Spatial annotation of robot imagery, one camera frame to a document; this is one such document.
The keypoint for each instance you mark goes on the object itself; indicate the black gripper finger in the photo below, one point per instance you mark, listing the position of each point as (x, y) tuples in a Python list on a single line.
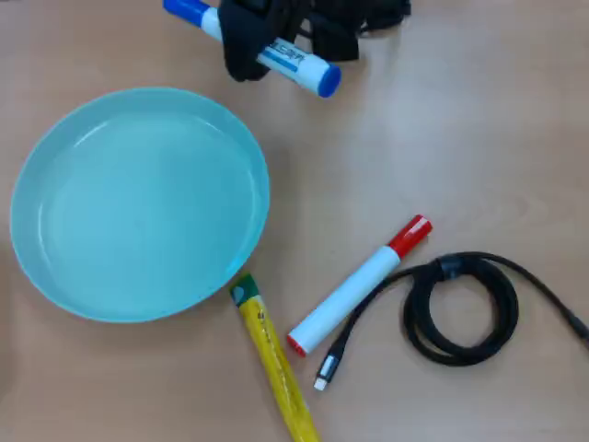
[(241, 41)]

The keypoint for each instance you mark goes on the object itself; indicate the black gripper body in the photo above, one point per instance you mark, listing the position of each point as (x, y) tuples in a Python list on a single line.
[(280, 9)]

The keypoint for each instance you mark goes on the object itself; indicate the blue capped white marker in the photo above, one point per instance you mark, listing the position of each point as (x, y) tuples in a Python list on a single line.
[(301, 66)]

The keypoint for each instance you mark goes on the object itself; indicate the light blue plate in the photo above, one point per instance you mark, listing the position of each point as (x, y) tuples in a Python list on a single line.
[(138, 207)]

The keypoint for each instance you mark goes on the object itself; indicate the red capped white marker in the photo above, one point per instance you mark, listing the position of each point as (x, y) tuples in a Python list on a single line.
[(349, 294)]

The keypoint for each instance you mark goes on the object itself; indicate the yellow stick packet green end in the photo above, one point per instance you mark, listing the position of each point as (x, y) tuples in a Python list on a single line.
[(271, 350)]

